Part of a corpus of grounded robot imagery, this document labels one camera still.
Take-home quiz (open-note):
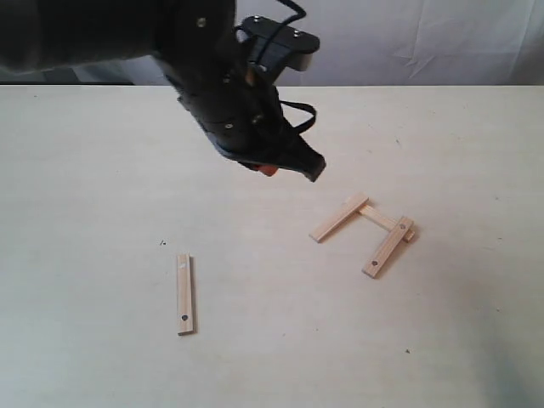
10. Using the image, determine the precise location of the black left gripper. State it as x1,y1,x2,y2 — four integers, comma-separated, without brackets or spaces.
155,26,326,183

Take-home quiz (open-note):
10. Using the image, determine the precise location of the plain wooden stick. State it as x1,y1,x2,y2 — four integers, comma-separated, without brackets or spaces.
309,193,369,243
358,204,416,243

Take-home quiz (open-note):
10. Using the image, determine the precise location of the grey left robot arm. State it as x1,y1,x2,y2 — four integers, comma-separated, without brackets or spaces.
1,1,326,180

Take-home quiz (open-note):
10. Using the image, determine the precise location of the white backdrop cloth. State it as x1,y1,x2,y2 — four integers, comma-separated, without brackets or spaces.
0,0,544,88

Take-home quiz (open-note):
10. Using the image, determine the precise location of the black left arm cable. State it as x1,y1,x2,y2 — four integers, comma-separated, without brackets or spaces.
278,100,319,133

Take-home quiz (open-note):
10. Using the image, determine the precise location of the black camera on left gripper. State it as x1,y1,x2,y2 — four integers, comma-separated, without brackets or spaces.
239,15,320,83

